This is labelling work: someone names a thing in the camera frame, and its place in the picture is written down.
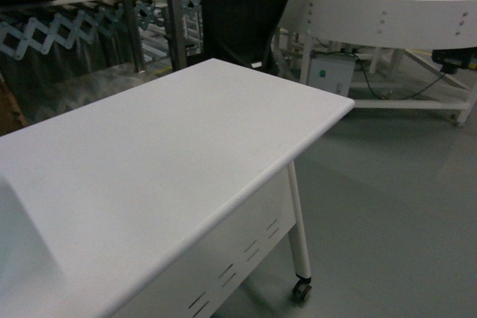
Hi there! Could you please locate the expandable roller conveyor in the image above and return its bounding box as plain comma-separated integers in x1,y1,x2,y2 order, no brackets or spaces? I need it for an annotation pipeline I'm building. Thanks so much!
1,0,200,60

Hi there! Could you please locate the white table leg with caster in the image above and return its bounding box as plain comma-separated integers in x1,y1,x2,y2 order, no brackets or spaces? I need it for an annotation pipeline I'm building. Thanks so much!
287,162,312,302

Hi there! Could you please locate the white round conveyor table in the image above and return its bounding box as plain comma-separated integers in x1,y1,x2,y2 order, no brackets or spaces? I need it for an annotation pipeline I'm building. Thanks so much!
275,0,476,125

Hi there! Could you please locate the black mesh office chair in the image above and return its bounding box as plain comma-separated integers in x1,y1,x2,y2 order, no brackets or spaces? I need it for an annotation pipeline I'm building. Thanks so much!
187,0,288,75

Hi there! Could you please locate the black cable on floor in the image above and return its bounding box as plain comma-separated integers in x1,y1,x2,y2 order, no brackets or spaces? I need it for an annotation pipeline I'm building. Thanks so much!
350,51,448,101

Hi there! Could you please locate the white control box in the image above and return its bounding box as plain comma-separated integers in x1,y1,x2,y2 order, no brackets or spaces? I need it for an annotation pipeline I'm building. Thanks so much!
306,53,356,97

